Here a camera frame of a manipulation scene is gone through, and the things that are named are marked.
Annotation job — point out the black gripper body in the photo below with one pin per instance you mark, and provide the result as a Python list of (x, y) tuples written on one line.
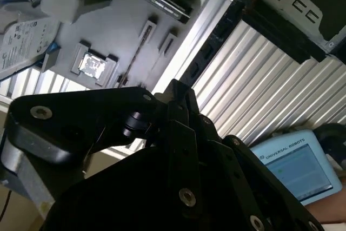
[(121, 201)]

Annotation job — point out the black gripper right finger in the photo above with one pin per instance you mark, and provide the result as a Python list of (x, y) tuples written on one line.
[(243, 177)]

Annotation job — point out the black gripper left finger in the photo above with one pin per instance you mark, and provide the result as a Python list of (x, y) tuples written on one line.
[(81, 117)]

